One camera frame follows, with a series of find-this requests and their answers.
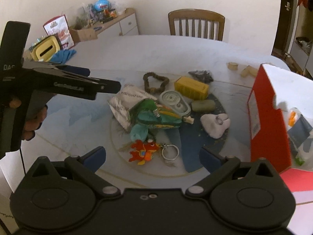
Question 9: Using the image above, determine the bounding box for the silver foil packet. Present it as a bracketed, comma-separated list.
[108, 84, 157, 132]

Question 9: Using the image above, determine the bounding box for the red goldfish keychain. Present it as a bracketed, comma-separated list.
[128, 139, 180, 165]

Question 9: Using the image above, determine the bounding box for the green grey eraser block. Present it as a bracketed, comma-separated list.
[191, 99, 216, 113]

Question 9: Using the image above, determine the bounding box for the brown hair scrunchie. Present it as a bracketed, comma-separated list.
[143, 72, 169, 94]

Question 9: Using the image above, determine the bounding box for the green tassel fabric pouch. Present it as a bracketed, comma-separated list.
[129, 99, 183, 142]

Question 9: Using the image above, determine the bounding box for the yellow small carton box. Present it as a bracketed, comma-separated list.
[174, 76, 209, 100]

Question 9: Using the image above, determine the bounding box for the grey correction tape dispenser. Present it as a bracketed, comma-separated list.
[159, 90, 191, 117]

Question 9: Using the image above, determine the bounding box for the bag of dark screws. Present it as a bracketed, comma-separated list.
[188, 70, 214, 84]

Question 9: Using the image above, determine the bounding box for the person's left hand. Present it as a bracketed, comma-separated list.
[9, 97, 48, 141]

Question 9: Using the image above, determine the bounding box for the blue cloth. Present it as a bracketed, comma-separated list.
[49, 49, 76, 64]

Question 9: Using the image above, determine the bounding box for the cardboard box on sideboard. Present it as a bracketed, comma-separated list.
[69, 28, 98, 43]

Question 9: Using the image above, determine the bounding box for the yellow tissue box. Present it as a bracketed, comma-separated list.
[31, 36, 60, 61]

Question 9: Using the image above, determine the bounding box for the red white paper bag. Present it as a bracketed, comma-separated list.
[43, 15, 75, 50]

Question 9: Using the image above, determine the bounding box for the white wooden sideboard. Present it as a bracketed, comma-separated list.
[89, 8, 139, 39]

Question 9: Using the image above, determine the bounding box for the blue round toy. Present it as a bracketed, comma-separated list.
[93, 0, 111, 12]

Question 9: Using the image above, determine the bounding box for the red white shoe box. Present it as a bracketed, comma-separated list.
[247, 64, 312, 172]

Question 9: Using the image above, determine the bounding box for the angular beige wooden block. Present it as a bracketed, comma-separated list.
[240, 65, 258, 78]

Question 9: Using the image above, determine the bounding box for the round beige wooden block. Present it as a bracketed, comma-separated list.
[227, 62, 238, 71]

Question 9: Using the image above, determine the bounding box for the wooden chair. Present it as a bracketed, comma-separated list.
[168, 9, 226, 41]

